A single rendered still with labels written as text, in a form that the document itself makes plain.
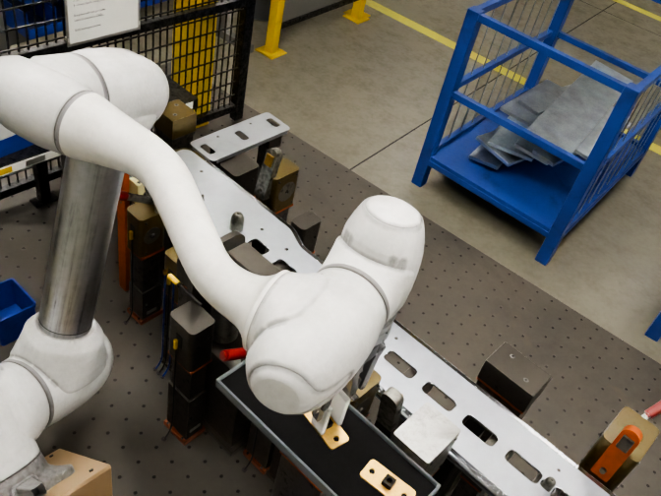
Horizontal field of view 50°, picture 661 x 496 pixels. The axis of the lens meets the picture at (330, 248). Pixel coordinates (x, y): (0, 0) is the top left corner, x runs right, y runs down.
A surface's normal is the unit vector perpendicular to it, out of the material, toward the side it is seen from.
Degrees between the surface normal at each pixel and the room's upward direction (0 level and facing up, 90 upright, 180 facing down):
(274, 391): 90
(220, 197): 0
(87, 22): 90
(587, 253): 0
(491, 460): 0
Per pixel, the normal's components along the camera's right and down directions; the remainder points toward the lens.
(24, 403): 0.84, -0.32
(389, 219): 0.18, -0.65
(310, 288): 0.04, -0.80
